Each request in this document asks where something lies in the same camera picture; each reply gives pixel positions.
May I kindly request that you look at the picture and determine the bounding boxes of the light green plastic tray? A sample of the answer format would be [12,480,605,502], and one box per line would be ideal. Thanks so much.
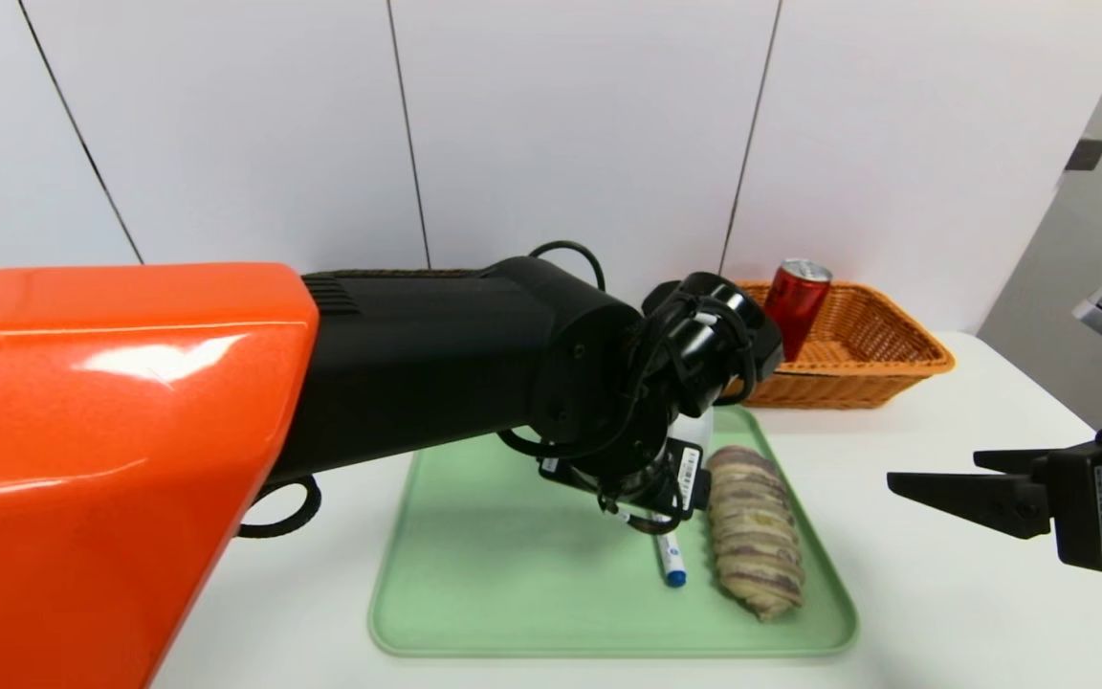
[369,402,860,658]

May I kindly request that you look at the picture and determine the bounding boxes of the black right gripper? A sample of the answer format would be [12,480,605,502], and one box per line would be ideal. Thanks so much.
[886,410,1102,572]

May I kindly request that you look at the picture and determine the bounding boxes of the black left wrist camera cable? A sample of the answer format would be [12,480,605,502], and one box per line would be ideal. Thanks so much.
[527,241,606,290]

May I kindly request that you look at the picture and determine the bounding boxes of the striped bread loaf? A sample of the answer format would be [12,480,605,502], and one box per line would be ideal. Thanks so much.
[707,445,806,621]

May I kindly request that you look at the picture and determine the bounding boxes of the white marker with blue cap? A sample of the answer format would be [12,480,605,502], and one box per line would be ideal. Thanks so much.
[651,529,689,588]

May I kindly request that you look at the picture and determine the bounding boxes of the orange wicker basket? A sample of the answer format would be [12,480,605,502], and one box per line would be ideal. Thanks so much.
[723,280,956,411]

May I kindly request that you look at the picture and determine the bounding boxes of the red soda can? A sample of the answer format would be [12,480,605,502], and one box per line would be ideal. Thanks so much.
[763,258,833,363]

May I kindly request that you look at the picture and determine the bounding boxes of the white tape roll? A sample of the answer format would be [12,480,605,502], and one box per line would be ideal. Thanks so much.
[675,410,715,451]

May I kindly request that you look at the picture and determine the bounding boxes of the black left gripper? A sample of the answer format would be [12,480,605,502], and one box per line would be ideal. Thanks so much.
[539,436,713,522]

